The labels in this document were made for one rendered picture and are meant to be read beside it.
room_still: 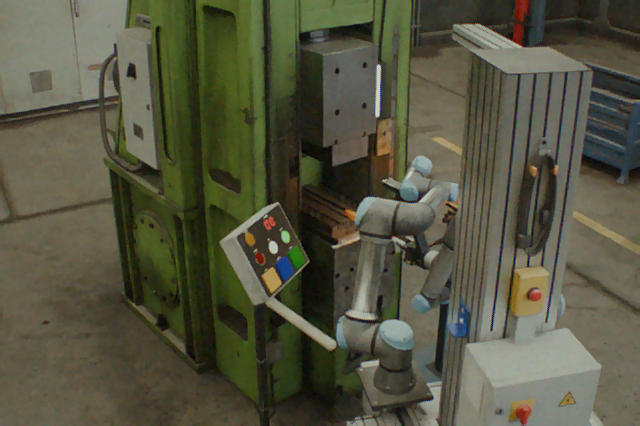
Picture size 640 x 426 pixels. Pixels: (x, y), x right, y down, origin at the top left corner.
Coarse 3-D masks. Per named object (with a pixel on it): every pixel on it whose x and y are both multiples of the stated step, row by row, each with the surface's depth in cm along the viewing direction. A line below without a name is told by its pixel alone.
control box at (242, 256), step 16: (272, 208) 312; (256, 224) 301; (288, 224) 317; (224, 240) 292; (240, 240) 291; (256, 240) 299; (272, 240) 306; (240, 256) 292; (272, 256) 303; (304, 256) 320; (240, 272) 295; (256, 272) 293; (256, 288) 294
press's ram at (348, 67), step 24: (312, 48) 318; (336, 48) 318; (360, 48) 319; (312, 72) 317; (336, 72) 316; (360, 72) 324; (312, 96) 321; (336, 96) 320; (360, 96) 329; (312, 120) 326; (336, 120) 325; (360, 120) 334
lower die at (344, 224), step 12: (324, 192) 376; (312, 204) 364; (324, 204) 362; (348, 204) 363; (300, 216) 362; (312, 216) 355; (324, 216) 355; (336, 216) 352; (348, 216) 350; (324, 228) 350; (336, 228) 347; (348, 228) 352
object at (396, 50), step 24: (408, 0) 347; (360, 24) 346; (408, 24) 353; (384, 48) 347; (408, 48) 358; (408, 72) 363; (408, 96) 369; (408, 120) 374; (336, 168) 390; (360, 168) 375; (384, 168) 374; (336, 192) 395; (360, 192) 380; (384, 192) 380
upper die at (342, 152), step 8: (304, 144) 344; (312, 144) 339; (336, 144) 330; (344, 144) 332; (352, 144) 335; (360, 144) 338; (304, 152) 346; (312, 152) 341; (320, 152) 336; (328, 152) 332; (336, 152) 331; (344, 152) 334; (352, 152) 337; (360, 152) 340; (328, 160) 333; (336, 160) 333; (344, 160) 336
